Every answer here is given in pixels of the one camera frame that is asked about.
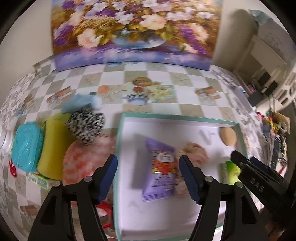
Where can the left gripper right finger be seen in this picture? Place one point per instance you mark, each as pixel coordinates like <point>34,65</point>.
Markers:
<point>242,220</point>

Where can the white shelf furniture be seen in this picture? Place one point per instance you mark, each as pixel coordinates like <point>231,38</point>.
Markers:
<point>266,69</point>

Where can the leopard print scrunchie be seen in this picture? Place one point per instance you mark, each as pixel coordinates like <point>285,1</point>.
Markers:
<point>86,124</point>

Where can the checkered printed tablecloth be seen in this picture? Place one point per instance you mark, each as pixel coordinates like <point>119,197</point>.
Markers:
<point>131,88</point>

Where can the yellow green sponge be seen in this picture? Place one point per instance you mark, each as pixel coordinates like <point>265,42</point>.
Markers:
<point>57,139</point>

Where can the white teal tray box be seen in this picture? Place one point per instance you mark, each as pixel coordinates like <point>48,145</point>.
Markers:
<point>171,218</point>

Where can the floral canvas painting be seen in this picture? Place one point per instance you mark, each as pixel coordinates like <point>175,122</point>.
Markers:
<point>172,32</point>

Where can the orange white fluffy cloth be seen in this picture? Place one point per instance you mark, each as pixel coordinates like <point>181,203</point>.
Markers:
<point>82,160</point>

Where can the purple snack packet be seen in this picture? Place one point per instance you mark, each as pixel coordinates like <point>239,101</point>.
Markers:
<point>162,171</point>

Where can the green barcode tissue pack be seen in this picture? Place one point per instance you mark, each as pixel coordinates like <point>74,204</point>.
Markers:
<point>41,181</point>

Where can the red chenille scrunchie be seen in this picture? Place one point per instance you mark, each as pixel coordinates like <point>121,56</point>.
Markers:
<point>12,169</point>

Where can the light blue cloth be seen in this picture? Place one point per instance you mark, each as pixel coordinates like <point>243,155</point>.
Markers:
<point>80,101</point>

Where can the teal plastic toy box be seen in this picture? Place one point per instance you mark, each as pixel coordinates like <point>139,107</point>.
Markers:
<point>27,146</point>

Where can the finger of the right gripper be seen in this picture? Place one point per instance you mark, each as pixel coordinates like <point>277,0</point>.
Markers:
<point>263,168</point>
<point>265,183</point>

